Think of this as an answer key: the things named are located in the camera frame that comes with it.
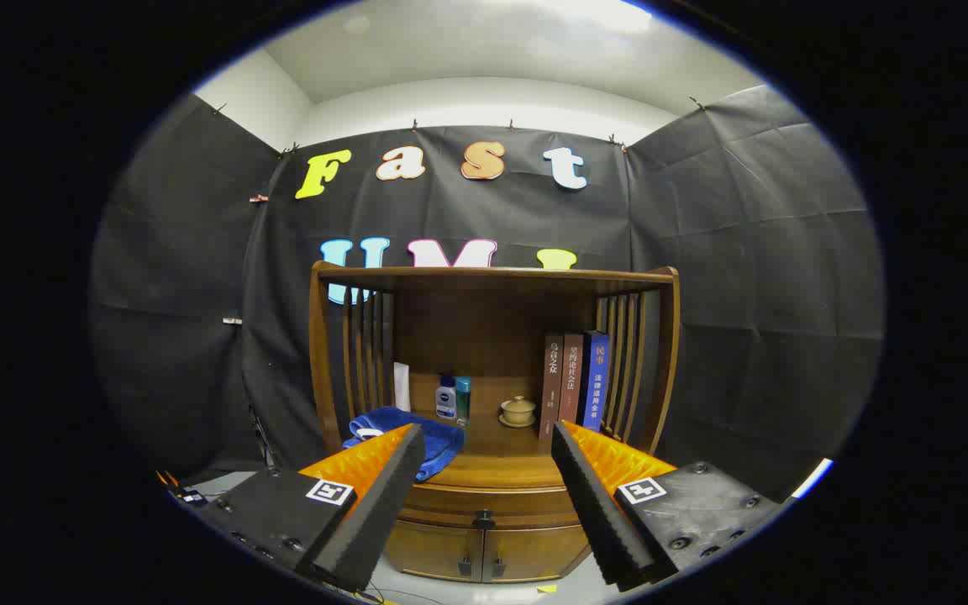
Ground dark device with orange tips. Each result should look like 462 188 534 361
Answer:
156 469 209 508

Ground wooden cabinet with slatted sides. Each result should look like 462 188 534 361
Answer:
309 261 681 585

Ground blue book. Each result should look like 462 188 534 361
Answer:
579 331 611 433

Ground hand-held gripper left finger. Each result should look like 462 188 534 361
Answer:
195 423 426 593

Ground blue folded towel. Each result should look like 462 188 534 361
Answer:
342 407 466 483

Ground black backdrop cloth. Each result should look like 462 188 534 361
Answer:
89 84 886 505

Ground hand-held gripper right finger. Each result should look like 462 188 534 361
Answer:
550 420 787 592

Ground white slotted panel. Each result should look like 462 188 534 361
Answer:
791 458 834 501

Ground wooden drawer with black knob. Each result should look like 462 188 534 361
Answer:
398 481 590 532

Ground wooden countertop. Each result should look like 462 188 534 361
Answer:
404 409 619 490

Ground reddish brown book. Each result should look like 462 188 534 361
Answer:
558 334 586 425

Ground dark brown book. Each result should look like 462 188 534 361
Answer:
539 334 565 441

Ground wooden cabinet door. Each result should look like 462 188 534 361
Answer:
482 525 592 584
385 521 485 582

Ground beige lidded teacup with saucer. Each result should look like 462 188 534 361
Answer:
498 395 538 429

